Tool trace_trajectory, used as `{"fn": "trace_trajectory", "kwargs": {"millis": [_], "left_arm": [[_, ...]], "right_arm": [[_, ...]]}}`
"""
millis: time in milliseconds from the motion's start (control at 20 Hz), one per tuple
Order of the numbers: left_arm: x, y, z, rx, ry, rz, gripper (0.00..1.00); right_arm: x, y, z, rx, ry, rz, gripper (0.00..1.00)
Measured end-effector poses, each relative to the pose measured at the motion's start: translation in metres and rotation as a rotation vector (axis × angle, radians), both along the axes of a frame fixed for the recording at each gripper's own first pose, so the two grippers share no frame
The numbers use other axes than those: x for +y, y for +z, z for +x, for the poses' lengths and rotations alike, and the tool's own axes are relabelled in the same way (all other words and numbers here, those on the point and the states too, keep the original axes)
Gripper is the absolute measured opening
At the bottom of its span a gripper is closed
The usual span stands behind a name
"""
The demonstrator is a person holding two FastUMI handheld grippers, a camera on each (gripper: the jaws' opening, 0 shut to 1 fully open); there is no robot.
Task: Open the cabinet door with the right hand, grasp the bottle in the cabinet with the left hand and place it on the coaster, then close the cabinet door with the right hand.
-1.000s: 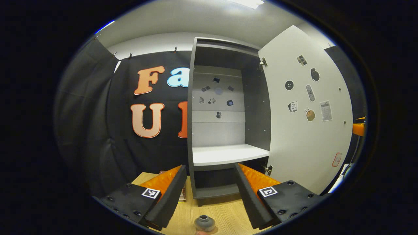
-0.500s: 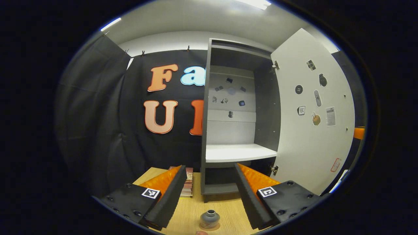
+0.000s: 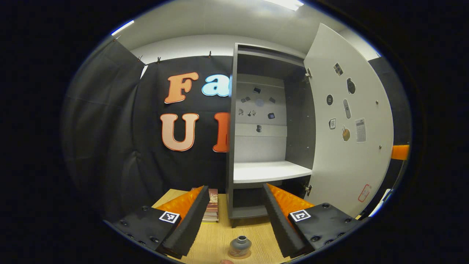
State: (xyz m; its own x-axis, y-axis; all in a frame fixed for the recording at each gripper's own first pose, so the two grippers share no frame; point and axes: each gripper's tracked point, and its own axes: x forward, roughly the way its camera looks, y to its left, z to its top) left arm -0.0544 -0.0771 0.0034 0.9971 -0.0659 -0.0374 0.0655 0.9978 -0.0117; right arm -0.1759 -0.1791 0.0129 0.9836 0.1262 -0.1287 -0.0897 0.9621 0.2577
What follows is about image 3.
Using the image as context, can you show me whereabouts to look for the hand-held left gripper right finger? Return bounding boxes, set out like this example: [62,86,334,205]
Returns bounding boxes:
[262,183,362,259]

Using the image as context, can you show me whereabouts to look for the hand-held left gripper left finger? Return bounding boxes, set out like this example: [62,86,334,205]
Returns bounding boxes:
[104,186,210,258]

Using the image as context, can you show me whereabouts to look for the silver bottle with pink label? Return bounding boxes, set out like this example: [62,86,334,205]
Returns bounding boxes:
[229,235,252,258]

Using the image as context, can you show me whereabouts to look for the round brown coaster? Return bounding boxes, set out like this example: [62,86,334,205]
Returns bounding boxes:
[227,249,252,260]

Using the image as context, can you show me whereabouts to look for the white cabinet door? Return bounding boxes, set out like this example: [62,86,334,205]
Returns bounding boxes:
[303,23,394,219]

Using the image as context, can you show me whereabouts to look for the book with brown cover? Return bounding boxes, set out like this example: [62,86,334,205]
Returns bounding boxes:
[202,188,219,220]

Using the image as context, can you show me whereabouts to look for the white object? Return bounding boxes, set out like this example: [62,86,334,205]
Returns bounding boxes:
[368,189,394,217]

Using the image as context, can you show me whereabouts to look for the black backdrop cloth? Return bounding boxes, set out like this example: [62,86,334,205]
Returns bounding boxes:
[60,37,411,222]

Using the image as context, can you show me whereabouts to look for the ceiling light panel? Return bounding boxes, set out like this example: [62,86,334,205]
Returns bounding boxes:
[264,0,304,11]

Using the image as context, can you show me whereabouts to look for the ceiling light strip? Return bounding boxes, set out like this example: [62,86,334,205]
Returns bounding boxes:
[111,20,135,36]

